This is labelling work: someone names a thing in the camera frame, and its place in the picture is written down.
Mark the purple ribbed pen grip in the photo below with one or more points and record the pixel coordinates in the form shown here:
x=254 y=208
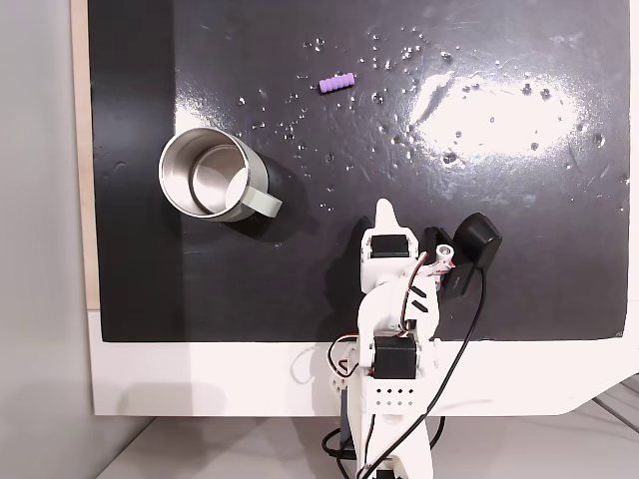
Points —
x=337 y=83

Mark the pale wooden board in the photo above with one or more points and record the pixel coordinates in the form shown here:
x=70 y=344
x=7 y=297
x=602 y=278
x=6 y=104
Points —
x=79 y=149

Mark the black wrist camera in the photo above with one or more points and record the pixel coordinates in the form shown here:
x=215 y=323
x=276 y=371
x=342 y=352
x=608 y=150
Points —
x=476 y=239

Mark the black glossy mat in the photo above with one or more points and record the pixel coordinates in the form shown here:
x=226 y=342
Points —
x=349 y=149

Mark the steel mug pale green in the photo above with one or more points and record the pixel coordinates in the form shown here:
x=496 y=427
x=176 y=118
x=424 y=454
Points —
x=209 y=172

